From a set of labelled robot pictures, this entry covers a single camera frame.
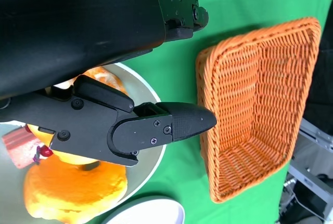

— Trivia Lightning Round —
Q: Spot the aluminium frame stand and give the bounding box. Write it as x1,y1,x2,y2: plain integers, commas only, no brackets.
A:
279,118,333,224

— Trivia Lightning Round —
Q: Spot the grey-green bowl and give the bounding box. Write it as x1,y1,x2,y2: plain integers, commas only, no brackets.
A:
0,62,168,205

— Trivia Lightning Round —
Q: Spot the green tablecloth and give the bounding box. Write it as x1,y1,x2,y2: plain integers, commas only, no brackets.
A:
85,0,333,224

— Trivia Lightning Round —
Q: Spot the orange wicker basket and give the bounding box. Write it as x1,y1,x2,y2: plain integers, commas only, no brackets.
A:
195,17,322,204

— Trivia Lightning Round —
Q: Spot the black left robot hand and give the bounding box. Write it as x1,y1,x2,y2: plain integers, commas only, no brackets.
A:
0,0,217,167

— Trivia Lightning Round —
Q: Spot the yellow layered cake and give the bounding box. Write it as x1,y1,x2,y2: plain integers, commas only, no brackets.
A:
27,124,101,167

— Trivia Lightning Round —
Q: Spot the light pink layered cake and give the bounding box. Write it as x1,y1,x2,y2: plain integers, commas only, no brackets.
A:
2,126,54,170

